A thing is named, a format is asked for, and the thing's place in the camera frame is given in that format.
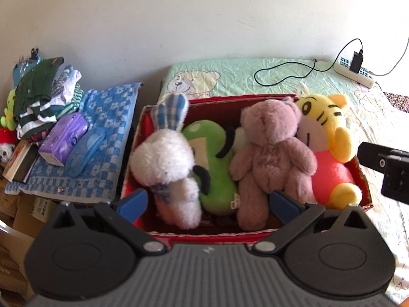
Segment blue plastic case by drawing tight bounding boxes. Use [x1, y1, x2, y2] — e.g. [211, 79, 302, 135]
[65, 128, 105, 179]

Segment pile of folded clothes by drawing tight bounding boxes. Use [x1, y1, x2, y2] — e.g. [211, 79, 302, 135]
[13, 57, 84, 143]

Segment white power strip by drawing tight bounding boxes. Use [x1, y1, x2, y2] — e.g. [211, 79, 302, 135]
[334, 56, 376, 89]

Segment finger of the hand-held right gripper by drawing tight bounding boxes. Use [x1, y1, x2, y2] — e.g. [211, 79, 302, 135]
[357, 141, 409, 171]
[381, 155, 409, 205]

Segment red and white toy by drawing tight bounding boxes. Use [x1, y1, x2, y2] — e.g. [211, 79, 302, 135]
[0, 128, 19, 163]

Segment blue checkered towel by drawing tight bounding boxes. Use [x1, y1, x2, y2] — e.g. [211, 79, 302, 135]
[5, 82, 144, 204]

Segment stack of books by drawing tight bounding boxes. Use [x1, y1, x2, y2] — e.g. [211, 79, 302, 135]
[3, 141, 41, 183]

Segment pink teddy bear plush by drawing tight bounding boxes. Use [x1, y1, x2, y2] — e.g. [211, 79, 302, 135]
[229, 97, 319, 232]

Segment small green plush figure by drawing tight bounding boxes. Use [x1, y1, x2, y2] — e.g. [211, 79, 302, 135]
[0, 90, 17, 131]

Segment white bunny plush toy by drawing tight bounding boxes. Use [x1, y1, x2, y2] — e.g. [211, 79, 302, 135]
[130, 93, 203, 230]

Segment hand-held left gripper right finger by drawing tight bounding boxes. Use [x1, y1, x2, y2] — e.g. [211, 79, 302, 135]
[252, 190, 373, 257]

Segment cartoon bear printed sheet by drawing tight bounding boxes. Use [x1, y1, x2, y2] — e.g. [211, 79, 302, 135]
[160, 58, 409, 304]

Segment black charging cable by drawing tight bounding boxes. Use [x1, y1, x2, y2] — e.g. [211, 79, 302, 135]
[255, 38, 365, 87]

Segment yellow tiger plush toy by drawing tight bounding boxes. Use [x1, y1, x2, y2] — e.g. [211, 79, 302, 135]
[294, 93, 363, 210]

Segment white plug cord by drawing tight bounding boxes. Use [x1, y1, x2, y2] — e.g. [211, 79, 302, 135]
[367, 34, 409, 78]

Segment cardboard boxes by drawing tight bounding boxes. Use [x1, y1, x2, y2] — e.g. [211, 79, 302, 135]
[0, 182, 64, 299]

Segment purple tissue pack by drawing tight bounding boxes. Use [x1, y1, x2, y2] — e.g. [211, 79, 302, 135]
[38, 113, 90, 167]

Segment black charger adapter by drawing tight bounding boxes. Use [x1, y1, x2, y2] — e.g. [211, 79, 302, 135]
[349, 50, 365, 74]

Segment red cardboard box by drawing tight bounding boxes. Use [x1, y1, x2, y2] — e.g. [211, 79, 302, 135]
[121, 94, 374, 240]

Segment green plush toy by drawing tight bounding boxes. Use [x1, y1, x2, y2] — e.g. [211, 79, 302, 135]
[181, 120, 248, 217]

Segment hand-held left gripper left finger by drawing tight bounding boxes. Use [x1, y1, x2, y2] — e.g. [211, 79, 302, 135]
[48, 188, 168, 257]

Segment blue plastic packet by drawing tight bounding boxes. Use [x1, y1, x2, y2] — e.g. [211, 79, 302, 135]
[13, 56, 43, 87]

